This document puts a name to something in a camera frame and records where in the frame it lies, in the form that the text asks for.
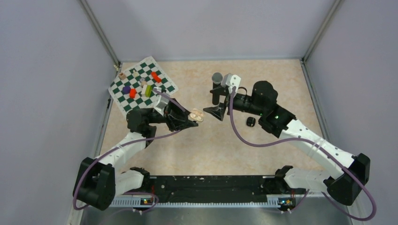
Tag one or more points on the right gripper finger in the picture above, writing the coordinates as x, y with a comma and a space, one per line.
219, 90
217, 111

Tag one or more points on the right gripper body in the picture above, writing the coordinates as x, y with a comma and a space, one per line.
238, 102

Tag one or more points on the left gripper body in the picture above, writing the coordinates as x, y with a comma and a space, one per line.
172, 123

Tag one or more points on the white earbud case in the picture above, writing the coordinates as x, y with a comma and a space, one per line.
197, 115

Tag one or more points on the black earbud case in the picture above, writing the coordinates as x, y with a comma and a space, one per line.
250, 121

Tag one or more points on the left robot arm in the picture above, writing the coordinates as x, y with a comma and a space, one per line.
121, 155

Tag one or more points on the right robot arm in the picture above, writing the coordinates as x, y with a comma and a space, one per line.
344, 174

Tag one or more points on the black microphone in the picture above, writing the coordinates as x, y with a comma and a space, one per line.
216, 79

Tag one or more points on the yellow-green block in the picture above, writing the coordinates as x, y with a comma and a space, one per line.
149, 91

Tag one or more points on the white block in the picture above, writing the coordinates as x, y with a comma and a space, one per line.
143, 91

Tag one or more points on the red block long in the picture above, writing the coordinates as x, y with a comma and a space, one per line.
155, 77

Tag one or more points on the green white chessboard mat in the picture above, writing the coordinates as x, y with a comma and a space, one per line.
144, 68

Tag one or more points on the red block small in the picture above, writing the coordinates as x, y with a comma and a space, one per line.
132, 93

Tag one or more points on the grey cylinder piece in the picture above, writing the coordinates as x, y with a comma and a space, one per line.
143, 82

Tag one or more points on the purple block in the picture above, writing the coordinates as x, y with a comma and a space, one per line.
126, 90

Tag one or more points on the tan wooden block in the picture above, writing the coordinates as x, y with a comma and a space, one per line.
122, 76

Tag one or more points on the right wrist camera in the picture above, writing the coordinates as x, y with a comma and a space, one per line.
231, 81

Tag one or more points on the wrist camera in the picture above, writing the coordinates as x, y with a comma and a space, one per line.
161, 104
231, 81

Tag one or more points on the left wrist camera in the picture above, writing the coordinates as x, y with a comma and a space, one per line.
161, 104

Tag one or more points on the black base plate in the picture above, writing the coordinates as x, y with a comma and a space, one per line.
217, 189

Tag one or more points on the left corner post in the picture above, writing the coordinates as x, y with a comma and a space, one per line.
99, 31

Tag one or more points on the corner post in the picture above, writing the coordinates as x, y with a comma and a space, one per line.
99, 31
322, 29

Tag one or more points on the right corner post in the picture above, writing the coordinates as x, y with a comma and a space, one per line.
322, 29

